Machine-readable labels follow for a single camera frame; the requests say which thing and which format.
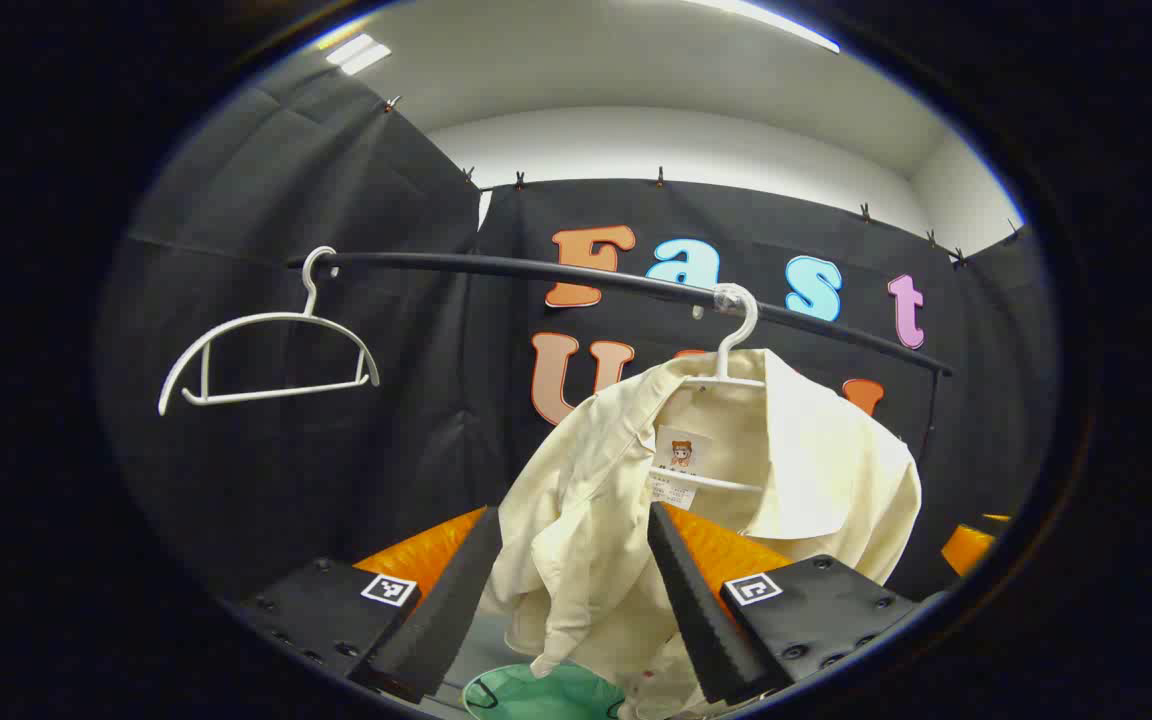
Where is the rectangular ceiling light panel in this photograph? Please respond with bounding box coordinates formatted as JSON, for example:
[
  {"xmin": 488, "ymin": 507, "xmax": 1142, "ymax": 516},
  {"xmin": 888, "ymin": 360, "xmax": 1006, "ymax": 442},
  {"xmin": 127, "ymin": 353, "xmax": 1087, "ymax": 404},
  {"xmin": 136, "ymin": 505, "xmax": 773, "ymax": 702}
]
[{"xmin": 326, "ymin": 33, "xmax": 392, "ymax": 76}]

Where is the black clothes rack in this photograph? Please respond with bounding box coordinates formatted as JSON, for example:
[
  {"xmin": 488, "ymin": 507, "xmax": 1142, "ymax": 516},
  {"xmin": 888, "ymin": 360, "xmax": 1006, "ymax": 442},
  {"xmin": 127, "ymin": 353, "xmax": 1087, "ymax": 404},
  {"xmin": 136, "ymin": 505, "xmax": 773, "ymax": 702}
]
[{"xmin": 286, "ymin": 252, "xmax": 955, "ymax": 466}]

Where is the cream shirt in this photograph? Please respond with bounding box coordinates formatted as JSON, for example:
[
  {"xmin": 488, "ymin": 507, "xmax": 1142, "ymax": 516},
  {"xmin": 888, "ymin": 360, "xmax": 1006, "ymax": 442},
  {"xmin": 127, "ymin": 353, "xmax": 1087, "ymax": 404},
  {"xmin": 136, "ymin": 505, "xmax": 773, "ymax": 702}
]
[{"xmin": 481, "ymin": 348, "xmax": 922, "ymax": 720}]

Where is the long ceiling light strip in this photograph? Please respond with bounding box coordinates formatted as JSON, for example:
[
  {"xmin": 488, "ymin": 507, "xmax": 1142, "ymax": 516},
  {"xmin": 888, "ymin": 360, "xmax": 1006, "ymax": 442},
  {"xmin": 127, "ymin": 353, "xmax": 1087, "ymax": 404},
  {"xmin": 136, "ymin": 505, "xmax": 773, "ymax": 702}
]
[{"xmin": 681, "ymin": 0, "xmax": 842, "ymax": 53}]

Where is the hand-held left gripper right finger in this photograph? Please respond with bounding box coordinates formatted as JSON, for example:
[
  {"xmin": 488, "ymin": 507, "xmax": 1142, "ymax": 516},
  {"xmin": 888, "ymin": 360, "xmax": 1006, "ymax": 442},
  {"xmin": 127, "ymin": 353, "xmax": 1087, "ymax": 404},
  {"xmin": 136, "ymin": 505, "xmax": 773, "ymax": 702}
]
[{"xmin": 646, "ymin": 502, "xmax": 922, "ymax": 706}]

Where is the black backdrop cloth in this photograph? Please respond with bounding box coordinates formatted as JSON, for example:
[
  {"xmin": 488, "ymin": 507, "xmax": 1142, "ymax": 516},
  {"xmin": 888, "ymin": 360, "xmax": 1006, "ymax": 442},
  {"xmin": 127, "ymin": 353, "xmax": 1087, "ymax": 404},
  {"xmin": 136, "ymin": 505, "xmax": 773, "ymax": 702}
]
[{"xmin": 101, "ymin": 45, "xmax": 1052, "ymax": 601}]

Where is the green laundry hamper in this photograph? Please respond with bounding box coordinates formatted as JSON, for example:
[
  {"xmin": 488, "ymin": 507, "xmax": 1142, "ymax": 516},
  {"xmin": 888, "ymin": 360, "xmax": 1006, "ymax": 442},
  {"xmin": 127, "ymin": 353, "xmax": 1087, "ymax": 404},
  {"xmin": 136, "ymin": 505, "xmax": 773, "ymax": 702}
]
[{"xmin": 461, "ymin": 662, "xmax": 629, "ymax": 720}]

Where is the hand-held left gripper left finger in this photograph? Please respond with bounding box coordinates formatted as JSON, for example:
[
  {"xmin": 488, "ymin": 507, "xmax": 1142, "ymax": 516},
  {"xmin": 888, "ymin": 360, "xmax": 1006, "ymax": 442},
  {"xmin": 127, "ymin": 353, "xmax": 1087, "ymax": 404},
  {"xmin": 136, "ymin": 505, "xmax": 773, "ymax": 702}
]
[{"xmin": 236, "ymin": 505, "xmax": 504, "ymax": 704}]

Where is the white plastic hanger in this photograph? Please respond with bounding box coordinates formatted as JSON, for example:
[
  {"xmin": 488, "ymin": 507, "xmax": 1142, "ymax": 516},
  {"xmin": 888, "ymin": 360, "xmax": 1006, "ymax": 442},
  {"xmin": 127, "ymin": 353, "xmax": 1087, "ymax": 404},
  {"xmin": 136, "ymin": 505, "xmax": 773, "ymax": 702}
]
[
  {"xmin": 158, "ymin": 246, "xmax": 381, "ymax": 417},
  {"xmin": 654, "ymin": 284, "xmax": 769, "ymax": 493}
]

